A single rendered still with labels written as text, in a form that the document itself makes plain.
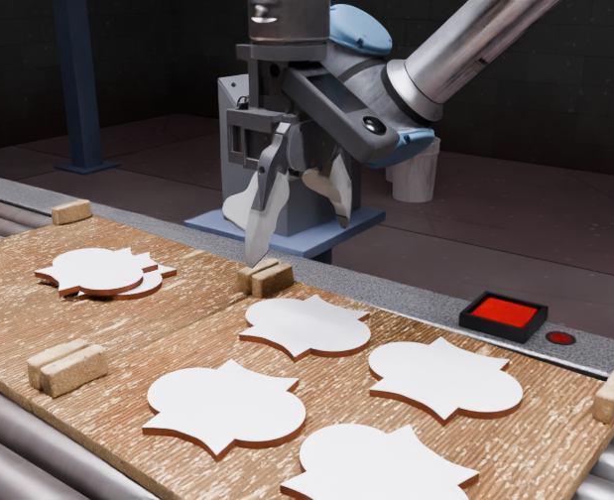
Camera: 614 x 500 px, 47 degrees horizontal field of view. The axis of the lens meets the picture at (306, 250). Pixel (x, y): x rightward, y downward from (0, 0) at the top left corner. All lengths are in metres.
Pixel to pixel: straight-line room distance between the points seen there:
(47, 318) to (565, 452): 0.54
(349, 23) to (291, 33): 0.49
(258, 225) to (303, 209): 0.58
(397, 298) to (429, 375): 0.23
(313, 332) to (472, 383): 0.17
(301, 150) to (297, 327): 0.19
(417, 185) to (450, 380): 3.77
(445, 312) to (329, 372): 0.22
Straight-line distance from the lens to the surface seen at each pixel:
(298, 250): 1.15
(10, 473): 0.62
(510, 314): 0.83
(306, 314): 0.76
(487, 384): 0.66
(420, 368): 0.67
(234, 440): 0.58
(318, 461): 0.55
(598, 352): 0.81
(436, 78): 1.05
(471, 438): 0.60
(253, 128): 0.68
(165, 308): 0.81
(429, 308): 0.86
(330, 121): 0.63
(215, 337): 0.74
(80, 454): 0.63
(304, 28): 0.65
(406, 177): 4.39
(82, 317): 0.81
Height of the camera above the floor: 1.28
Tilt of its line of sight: 21 degrees down
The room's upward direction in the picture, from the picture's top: straight up
